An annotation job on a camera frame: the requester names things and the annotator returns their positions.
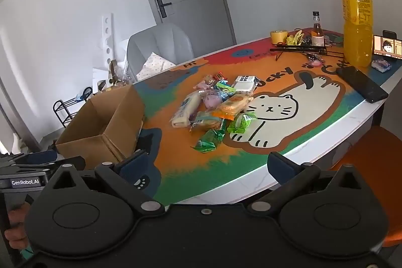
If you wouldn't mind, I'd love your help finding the green snack pack front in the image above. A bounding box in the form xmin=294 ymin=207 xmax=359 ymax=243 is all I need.
xmin=193 ymin=128 xmax=226 ymax=153

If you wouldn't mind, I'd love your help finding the green snack pack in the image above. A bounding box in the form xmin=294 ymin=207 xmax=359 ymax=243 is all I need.
xmin=227 ymin=113 xmax=257 ymax=134
xmin=193 ymin=128 xmax=226 ymax=153

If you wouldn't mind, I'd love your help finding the orange cracker pack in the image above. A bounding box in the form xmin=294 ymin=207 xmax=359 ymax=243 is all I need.
xmin=211 ymin=94 xmax=253 ymax=120

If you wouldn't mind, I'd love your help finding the white black-label snack pack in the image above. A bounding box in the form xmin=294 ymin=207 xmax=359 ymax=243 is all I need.
xmin=232 ymin=76 xmax=257 ymax=93

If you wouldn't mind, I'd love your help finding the pink round bun pack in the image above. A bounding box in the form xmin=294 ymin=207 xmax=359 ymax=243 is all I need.
xmin=202 ymin=90 xmax=223 ymax=110

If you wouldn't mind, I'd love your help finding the blue snack packet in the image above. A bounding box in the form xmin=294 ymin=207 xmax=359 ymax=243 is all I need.
xmin=214 ymin=80 xmax=236 ymax=97

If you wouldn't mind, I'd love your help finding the pink wafer snack pack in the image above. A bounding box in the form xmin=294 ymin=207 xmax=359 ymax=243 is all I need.
xmin=194 ymin=75 xmax=217 ymax=90

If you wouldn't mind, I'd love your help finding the red candy bar wrapper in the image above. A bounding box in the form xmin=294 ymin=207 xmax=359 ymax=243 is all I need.
xmin=213 ymin=72 xmax=226 ymax=81

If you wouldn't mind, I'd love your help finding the sandwich biscuit pack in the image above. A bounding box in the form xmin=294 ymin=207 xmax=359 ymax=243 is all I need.
xmin=190 ymin=111 xmax=223 ymax=131

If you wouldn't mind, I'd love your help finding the person's left hand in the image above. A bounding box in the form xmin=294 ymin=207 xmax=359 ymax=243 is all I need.
xmin=4 ymin=202 xmax=31 ymax=250

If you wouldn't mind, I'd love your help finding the brown cardboard box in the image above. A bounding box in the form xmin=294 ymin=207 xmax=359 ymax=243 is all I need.
xmin=56 ymin=85 xmax=144 ymax=169

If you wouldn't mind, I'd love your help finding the black shoe rack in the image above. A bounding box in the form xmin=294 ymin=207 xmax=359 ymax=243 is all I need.
xmin=53 ymin=86 xmax=93 ymax=128

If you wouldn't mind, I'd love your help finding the orange chair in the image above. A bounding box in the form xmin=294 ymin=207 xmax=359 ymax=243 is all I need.
xmin=331 ymin=126 xmax=402 ymax=247

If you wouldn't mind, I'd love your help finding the colourful cat table mat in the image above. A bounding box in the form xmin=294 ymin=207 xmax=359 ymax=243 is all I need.
xmin=127 ymin=32 xmax=382 ymax=205

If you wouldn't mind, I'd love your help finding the white perforated board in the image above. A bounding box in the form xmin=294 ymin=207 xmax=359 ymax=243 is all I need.
xmin=93 ymin=13 xmax=115 ymax=92

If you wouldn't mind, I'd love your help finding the dotted cushion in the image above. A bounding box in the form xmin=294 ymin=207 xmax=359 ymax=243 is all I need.
xmin=136 ymin=52 xmax=175 ymax=81

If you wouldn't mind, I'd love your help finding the black smartphone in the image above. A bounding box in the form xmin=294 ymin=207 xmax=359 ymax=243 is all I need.
xmin=336 ymin=66 xmax=388 ymax=103

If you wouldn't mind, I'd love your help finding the black folding stand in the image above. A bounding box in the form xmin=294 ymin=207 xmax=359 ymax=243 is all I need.
xmin=269 ymin=44 xmax=344 ymax=60

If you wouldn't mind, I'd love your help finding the yellow crumpled wrapper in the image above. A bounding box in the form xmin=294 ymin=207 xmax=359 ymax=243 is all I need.
xmin=286 ymin=29 xmax=305 ymax=45

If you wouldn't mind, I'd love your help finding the small amber glass bottle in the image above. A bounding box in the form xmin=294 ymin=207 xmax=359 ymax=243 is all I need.
xmin=311 ymin=11 xmax=325 ymax=47

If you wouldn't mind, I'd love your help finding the grey upholstered chair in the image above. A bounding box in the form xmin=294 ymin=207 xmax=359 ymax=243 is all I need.
xmin=127 ymin=23 xmax=194 ymax=82

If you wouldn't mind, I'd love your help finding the yellow tape roll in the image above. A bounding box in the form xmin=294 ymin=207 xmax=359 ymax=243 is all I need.
xmin=270 ymin=30 xmax=288 ymax=45

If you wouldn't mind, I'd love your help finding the small pastel packet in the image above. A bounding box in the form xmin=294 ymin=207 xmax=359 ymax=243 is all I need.
xmin=371 ymin=59 xmax=392 ymax=73

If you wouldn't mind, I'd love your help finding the phone showing video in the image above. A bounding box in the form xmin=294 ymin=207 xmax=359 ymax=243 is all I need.
xmin=373 ymin=30 xmax=402 ymax=60

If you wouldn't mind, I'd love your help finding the large orange juice bottle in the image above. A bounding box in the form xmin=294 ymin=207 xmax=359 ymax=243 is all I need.
xmin=342 ymin=0 xmax=373 ymax=67

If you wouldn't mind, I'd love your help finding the pink keychain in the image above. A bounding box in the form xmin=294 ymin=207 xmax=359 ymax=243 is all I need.
xmin=306 ymin=54 xmax=324 ymax=67

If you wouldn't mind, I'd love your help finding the black door handle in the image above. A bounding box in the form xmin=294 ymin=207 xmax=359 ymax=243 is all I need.
xmin=157 ymin=0 xmax=172 ymax=18

